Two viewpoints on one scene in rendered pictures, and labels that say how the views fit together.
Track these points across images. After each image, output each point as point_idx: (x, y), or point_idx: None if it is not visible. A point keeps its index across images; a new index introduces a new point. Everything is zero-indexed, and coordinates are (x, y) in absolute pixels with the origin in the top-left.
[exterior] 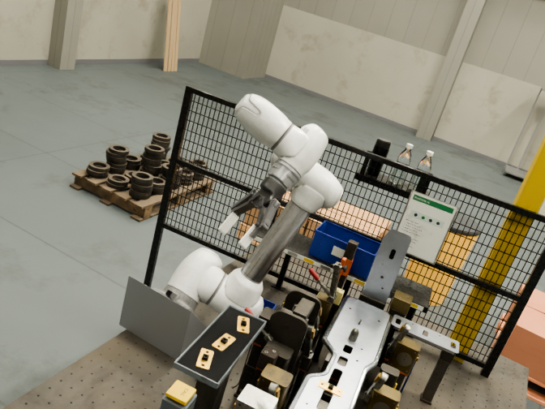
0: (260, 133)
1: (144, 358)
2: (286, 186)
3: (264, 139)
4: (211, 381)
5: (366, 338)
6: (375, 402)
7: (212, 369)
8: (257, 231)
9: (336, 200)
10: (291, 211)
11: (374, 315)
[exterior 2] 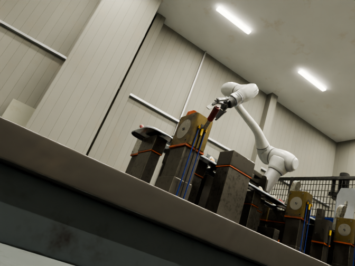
0: (227, 88)
1: None
2: (234, 96)
3: (229, 89)
4: (173, 135)
5: (313, 223)
6: (291, 199)
7: None
8: (215, 102)
9: (291, 160)
10: (267, 171)
11: (333, 235)
